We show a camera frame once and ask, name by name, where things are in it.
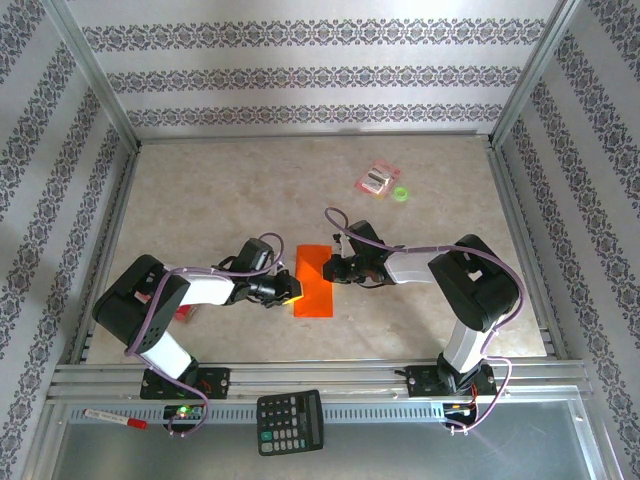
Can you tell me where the pink battery blister pack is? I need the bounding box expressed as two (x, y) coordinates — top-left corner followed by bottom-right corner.
(353, 158), (403, 201)

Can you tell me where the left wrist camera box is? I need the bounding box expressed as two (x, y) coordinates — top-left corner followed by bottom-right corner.
(237, 238), (275, 275)

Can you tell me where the white marker with red cap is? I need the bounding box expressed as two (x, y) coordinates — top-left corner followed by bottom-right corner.
(82, 408), (149, 430)

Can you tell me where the black calculator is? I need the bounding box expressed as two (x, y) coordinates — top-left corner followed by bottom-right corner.
(255, 388), (326, 457)

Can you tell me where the grey metal sheet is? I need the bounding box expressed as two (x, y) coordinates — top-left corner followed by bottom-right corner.
(47, 399), (609, 480)

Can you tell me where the aluminium frame post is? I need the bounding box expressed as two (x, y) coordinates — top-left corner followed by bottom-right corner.
(487, 0), (584, 147)
(40, 0), (142, 151)

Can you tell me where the aluminium rear rail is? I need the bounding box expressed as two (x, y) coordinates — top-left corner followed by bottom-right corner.
(135, 130), (494, 147)

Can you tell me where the aluminium side rail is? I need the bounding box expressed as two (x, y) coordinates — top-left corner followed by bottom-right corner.
(67, 142), (144, 365)
(485, 139), (571, 361)

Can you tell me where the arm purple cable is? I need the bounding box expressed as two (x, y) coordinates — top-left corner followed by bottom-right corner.
(323, 207), (526, 436)
(123, 232), (287, 439)

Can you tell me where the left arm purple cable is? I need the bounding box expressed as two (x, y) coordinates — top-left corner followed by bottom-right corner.
(123, 232), (287, 439)

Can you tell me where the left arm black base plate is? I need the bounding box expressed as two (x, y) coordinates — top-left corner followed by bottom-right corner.
(139, 367), (232, 401)

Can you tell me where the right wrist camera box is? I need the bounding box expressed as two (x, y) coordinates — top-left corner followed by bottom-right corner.
(342, 219), (384, 257)

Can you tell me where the orange paper sheet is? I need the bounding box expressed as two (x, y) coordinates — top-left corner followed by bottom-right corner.
(292, 243), (335, 319)

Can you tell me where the aluminium mounting rail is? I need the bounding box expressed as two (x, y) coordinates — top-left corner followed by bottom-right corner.
(47, 362), (594, 401)

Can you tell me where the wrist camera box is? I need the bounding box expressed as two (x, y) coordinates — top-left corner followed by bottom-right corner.
(342, 219), (384, 257)
(237, 238), (275, 275)

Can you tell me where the grey slotted cable duct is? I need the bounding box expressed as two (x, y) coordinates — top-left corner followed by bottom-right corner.
(67, 402), (449, 426)

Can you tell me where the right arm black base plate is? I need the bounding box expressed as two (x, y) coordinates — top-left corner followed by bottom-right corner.
(405, 364), (499, 400)

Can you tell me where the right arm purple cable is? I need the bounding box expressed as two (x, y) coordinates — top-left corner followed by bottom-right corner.
(323, 207), (526, 436)

